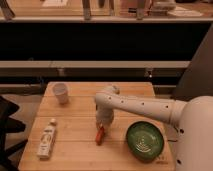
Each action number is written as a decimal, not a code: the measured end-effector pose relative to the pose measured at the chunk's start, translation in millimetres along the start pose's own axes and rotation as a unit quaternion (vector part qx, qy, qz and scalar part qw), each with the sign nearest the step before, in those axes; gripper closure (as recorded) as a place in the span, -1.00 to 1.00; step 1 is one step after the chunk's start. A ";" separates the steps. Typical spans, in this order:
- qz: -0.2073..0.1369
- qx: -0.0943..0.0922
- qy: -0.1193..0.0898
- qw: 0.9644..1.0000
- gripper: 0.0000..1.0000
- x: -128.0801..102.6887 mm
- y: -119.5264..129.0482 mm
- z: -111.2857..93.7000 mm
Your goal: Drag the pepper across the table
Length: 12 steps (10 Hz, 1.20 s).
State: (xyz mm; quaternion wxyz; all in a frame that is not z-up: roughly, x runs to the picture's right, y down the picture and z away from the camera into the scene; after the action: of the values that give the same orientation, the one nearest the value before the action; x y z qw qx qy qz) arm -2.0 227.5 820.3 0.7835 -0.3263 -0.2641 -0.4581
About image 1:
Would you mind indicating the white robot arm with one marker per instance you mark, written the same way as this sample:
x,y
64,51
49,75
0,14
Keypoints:
x,y
194,118

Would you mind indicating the green bowl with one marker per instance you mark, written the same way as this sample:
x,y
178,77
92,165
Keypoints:
x,y
145,141

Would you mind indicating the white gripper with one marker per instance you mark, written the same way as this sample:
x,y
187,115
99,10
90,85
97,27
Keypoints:
x,y
104,117

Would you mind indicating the white paper cup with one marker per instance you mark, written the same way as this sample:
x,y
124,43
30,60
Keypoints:
x,y
60,91

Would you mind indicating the white plastic bottle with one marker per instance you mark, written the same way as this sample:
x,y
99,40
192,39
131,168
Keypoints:
x,y
47,140

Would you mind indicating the red pepper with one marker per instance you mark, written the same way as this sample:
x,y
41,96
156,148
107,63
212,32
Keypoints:
x,y
99,136

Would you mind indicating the black chair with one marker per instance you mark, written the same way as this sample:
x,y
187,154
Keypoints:
x,y
9,125

